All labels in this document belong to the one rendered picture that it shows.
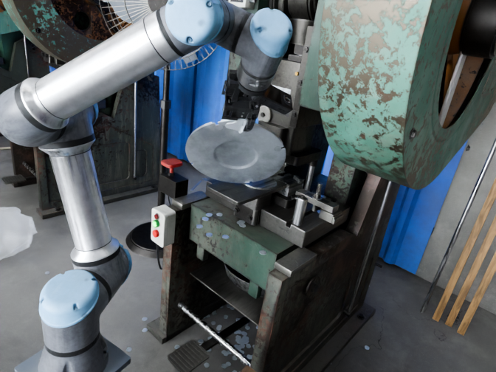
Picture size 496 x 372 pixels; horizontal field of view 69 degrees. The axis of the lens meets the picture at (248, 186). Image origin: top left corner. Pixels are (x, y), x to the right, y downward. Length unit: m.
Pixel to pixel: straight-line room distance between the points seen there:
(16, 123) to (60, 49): 1.46
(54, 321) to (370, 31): 0.82
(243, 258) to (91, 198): 0.53
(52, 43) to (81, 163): 1.33
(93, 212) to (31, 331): 0.98
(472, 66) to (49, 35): 1.82
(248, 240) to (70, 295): 0.53
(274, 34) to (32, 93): 0.41
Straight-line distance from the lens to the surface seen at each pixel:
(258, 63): 0.70
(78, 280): 0.91
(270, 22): 0.67
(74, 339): 0.92
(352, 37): 0.69
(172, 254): 1.39
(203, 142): 1.01
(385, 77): 0.68
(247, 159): 1.06
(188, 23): 0.55
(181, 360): 1.41
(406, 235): 2.40
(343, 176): 1.36
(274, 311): 1.10
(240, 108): 0.82
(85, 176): 0.88
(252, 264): 1.17
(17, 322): 1.87
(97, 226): 0.93
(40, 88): 0.70
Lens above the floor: 1.24
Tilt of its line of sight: 23 degrees down
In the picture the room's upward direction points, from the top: 8 degrees clockwise
